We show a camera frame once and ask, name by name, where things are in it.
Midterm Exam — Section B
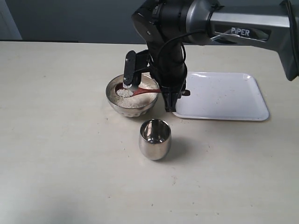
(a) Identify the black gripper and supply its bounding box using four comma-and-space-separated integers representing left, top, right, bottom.
146, 41, 187, 112

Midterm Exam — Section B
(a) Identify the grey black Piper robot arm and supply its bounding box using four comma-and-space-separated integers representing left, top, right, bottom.
123, 0, 299, 112

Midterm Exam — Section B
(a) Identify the hammered metal rice bowl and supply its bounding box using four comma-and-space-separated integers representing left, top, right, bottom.
106, 74, 158, 118

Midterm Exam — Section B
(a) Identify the steel cup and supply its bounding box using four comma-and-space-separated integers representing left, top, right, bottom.
138, 119, 172, 161

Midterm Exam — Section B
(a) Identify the white cooked rice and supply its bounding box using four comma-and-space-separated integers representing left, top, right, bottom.
109, 84, 158, 108

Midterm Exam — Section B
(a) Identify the white rectangular plastic tray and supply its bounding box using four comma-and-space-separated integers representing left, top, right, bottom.
174, 72, 270, 121

